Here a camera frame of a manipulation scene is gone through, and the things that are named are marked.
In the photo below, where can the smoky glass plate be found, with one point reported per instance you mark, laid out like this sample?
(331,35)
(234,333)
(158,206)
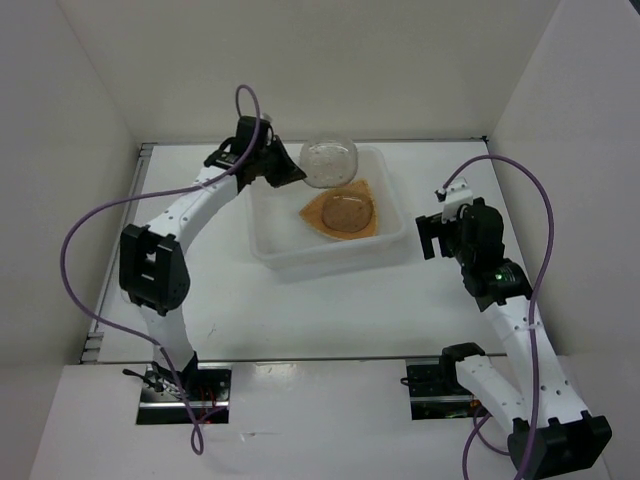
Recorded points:
(328,160)
(348,212)

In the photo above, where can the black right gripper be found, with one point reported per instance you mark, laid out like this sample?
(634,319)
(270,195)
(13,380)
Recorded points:
(432,226)

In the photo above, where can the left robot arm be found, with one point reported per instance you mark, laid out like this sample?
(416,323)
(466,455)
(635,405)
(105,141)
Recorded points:
(152,267)

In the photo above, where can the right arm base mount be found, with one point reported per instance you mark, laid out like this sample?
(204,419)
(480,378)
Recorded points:
(431,397)

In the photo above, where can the translucent white plastic bin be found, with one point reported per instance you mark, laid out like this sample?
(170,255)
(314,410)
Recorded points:
(281,239)

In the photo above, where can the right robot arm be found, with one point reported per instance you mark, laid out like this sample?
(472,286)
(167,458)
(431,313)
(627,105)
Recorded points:
(549,428)

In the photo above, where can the woven bamboo fan tray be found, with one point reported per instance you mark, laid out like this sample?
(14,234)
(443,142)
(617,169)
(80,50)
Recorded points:
(311,213)

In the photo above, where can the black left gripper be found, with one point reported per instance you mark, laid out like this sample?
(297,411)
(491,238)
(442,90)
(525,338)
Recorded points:
(289,171)

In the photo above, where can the aluminium table edge rail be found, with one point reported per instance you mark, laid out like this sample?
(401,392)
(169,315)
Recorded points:
(93,340)

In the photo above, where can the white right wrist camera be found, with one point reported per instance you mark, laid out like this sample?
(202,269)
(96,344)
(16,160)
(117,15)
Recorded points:
(452,198)

